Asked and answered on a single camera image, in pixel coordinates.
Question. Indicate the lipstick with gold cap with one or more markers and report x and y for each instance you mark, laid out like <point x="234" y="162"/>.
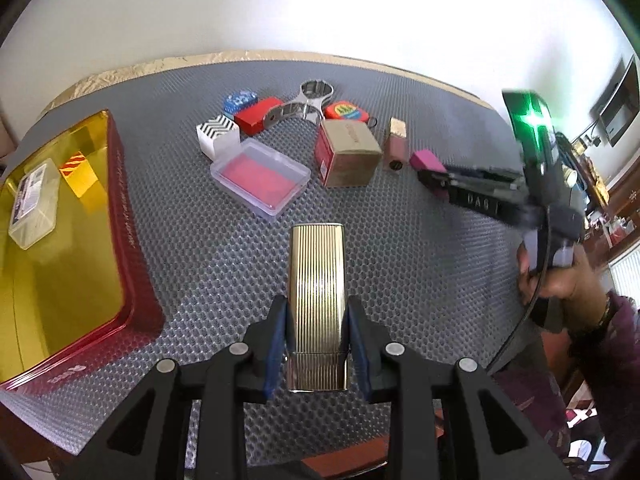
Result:
<point x="396" y="145"/>

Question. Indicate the silver metal multi-tool opener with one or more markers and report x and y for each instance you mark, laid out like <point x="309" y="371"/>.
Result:
<point x="308" y="105"/>

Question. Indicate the person's right hand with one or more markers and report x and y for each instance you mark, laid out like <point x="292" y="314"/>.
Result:
<point x="582" y="298"/>

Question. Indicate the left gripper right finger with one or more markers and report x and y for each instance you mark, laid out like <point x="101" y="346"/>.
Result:
<point x="447" y="421"/>

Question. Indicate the tan cardboard cube box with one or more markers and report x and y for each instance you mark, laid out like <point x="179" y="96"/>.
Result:
<point x="346" y="153"/>

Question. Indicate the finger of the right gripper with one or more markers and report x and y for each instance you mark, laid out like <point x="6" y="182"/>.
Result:
<point x="480" y="169"/>
<point x="439" y="182"/>

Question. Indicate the clear labelled plastic box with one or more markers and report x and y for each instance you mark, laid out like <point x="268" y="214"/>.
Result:
<point x="35" y="205"/>

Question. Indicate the red rectangular block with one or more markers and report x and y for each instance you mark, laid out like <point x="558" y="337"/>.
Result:
<point x="251" y="119"/>

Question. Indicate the person's right forearm sleeve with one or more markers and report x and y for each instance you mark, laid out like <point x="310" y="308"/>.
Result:
<point x="609" y="361"/>

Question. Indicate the blue patterned small cube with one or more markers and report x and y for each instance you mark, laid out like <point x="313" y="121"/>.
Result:
<point x="237" y="101"/>

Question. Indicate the clear case with red pad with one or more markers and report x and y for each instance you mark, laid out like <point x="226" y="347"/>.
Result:
<point x="261" y="178"/>

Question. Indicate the pink rectangular eraser block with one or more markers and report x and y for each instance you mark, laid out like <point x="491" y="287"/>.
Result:
<point x="426" y="160"/>

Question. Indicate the orange tape measure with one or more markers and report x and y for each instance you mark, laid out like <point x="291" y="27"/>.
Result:
<point x="345" y="110"/>

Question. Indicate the gold ribbed lighter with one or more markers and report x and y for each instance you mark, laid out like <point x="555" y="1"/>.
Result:
<point x="317" y="352"/>

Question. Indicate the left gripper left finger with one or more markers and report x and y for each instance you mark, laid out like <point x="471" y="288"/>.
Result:
<point x="146" y="435"/>

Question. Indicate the black white zigzag cube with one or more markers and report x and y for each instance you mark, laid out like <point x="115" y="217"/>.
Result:
<point x="217" y="136"/>

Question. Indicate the red gold toffee tin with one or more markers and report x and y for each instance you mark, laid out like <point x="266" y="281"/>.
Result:
<point x="82" y="296"/>

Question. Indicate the orange striped small cube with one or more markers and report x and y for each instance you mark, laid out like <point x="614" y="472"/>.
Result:
<point x="78" y="173"/>

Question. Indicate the grey honeycomb table mat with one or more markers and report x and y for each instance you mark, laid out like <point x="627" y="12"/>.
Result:
<point x="185" y="201"/>

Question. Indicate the wall mounted television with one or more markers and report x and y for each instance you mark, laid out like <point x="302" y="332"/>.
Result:
<point x="616" y="109"/>

